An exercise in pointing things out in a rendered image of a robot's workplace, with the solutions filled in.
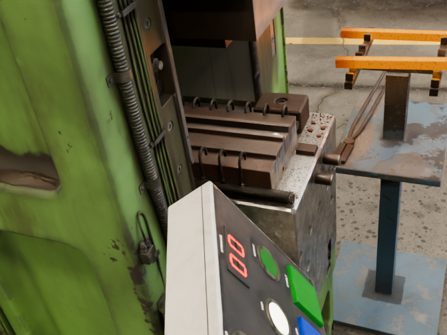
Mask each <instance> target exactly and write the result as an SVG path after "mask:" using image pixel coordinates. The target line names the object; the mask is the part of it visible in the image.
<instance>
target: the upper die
mask: <svg viewBox="0 0 447 335"><path fill-rule="evenodd" d="M286 1H287V0H162V4H163V8H164V14H165V18H166V24H167V28H168V34H169V37H170V38H185V39H213V40H229V41H257V40H258V39H259V38H260V36H261V35H262V34H263V32H264V31H265V30H266V28H267V27H268V25H269V24H270V22H272V20H273V19H274V17H275V16H276V14H278V12H279V11H280V9H281V8H282V6H283V5H284V4H285V2H286Z"/></svg>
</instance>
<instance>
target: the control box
mask: <svg viewBox="0 0 447 335"><path fill-rule="evenodd" d="M229 234H230V235H231V236H232V237H233V238H234V239H235V241H237V242H238V243H239V244H240V245H241V246H242V248H243V250H244V255H245V256H244V257H242V256H241V255H240V254H239V253H238V252H237V251H236V250H235V249H233V248H232V247H231V246H230V244H229V243H228V236H227V235H229ZM261 249H265V250H266V251H267V252H268V253H269V254H270V255H271V256H272V258H273V260H274V261H275V264H276V265H277V269H278V275H277V276H276V277H275V276H273V275H272V274H271V273H270V272H269V271H268V270H267V268H266V266H265V265H264V263H263V261H262V258H261V253H260V251H261ZM229 254H232V255H234V256H235V257H236V258H237V261H238V260H239V261H240V262H242V263H243V264H244V265H245V268H246V271H247V277H244V276H243V275H242V274H241V273H240V272H239V271H238V270H237V269H235V268H234V267H233V266H232V264H231V262H230V257H229ZM287 265H291V266H292V267H293V268H294V269H295V270H296V271H297V272H298V273H300V274H301V275H302V276H303V277H304V278H305V279H306V280H307V281H308V282H309V283H310V284H311V285H312V286H313V281H312V280H311V279H310V278H309V277H308V276H307V275H306V274H305V273H304V272H303V271H302V270H301V269H300V268H299V267H298V266H297V265H296V264H295V263H294V262H293V261H292V260H291V259H290V258H289V257H288V256H287V255H286V254H285V253H284V252H282V251H281V250H280V249H279V248H278V247H277V246H276V245H275V244H274V243H273V242H272V241H271V240H270V239H269V238H268V237H267V236H266V235H265V234H264V233H263V232H262V231H261V230H260V229H259V228H258V227H257V226H256V225H255V224H254V223H253V222H252V221H251V220H250V219H249V218H248V217H247V216H246V215H245V214H243V213H242V212H241V211H240V210H239V209H238V208H237V207H236V206H235V205H234V204H233V203H232V202H231V201H230V200H229V199H228V198H227V197H226V196H225V195H224V194H223V193H222V192H221V191H220V190H219V189H218V188H217V187H216V185H214V184H213V183H212V182H211V181H208V182H207V183H205V184H203V185H202V186H200V187H199V188H197V189H196V190H194V191H193V192H191V193H189V194H188V195H187V196H185V197H183V198H181V199H180V200H179V201H177V202H175V203H174V204H173V205H171V206H169V208H168V240H167V263H166V309H165V332H164V335H284V334H282V333H281V332H280V331H279V330H278V328H277V327H276V325H275V324H274V322H273V320H272V317H271V315H270V311H269V305H270V303H275V304H276V305H277V306H278V307H279V308H280V309H281V311H282V312H283V314H284V316H285V318H286V320H287V323H288V327H289V333H288V335H300V333H299V327H298V323H297V318H298V317H302V318H304V319H305V320H306V321H307V322H308V323H309V324H310V325H311V326H312V327H313V328H314V329H316V330H317V331H318V332H319V333H320V334H321V335H326V334H325V329H324V326H322V327H319V326H317V325H316V324H315V323H314V322H313V321H312V320H311V319H310V318H309V317H308V316H307V315H306V314H305V313H304V312H302V311H301V310H300V309H299V308H298V307H297V306H296V305H294V303H293V297H292V294H291V287H290V284H289V278H288V274H287V268H286V266H287Z"/></svg>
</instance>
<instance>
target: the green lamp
mask: <svg viewBox="0 0 447 335"><path fill-rule="evenodd" d="M260 253H261V258H262V261H263V263H264V265H265V266H266V268H267V270H268V271H269V272H270V273H271V274H272V275H273V276H275V277H276V276H277V275H278V269H277V265H276V264H275V261H274V260H273V258H272V256H271V255H270V254H269V253H268V252H267V251H266V250H265V249H261V251H260Z"/></svg>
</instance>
